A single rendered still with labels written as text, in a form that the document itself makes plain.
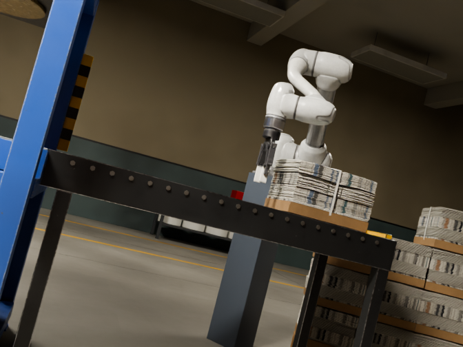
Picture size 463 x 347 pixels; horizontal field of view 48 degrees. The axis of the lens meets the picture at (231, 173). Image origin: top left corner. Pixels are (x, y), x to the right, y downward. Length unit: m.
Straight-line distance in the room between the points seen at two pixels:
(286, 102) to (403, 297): 1.32
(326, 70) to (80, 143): 6.84
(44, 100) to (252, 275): 1.76
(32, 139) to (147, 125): 7.69
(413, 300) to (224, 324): 1.04
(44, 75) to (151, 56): 7.86
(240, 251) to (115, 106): 6.47
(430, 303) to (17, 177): 2.21
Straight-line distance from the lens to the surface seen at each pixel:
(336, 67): 2.70
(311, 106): 2.20
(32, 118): 1.57
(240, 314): 3.01
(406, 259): 2.98
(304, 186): 2.14
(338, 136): 10.37
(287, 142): 3.05
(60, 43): 1.60
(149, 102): 9.27
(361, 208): 2.28
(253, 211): 1.87
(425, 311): 3.02
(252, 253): 2.97
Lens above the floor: 0.76
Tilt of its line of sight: 4 degrees up
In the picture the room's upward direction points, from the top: 15 degrees clockwise
